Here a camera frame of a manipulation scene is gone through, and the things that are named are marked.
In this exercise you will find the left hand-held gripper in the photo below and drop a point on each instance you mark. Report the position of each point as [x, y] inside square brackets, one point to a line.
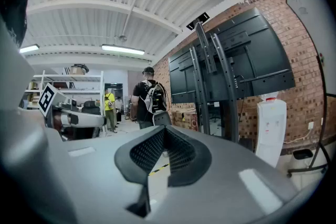
[48, 98]

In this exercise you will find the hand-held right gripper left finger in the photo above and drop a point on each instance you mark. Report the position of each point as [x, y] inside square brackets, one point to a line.
[105, 165]

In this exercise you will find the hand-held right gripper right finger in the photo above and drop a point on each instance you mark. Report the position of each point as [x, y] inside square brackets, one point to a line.
[223, 178]

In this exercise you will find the black office chair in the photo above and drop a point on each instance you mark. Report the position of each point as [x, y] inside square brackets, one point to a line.
[90, 108]

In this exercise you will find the black office chairs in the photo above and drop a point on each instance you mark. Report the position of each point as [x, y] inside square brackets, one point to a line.
[65, 77]

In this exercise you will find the yellow black floor tape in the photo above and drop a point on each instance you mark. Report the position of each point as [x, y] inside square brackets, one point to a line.
[157, 170]

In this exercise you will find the brown patterned cardboard box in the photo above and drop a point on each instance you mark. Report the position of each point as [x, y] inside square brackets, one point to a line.
[183, 119]

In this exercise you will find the fluorescent ceiling light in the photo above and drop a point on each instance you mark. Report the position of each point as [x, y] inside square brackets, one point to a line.
[123, 49]
[29, 48]

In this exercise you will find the small black and white bin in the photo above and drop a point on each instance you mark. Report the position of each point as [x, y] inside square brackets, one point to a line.
[302, 154]

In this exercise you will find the black metal TV stand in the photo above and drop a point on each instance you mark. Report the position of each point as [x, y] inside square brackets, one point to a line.
[228, 91]

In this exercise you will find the large black TV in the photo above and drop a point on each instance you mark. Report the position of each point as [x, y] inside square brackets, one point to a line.
[262, 55]

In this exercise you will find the white wall socket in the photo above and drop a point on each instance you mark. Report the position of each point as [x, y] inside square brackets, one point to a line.
[311, 125]

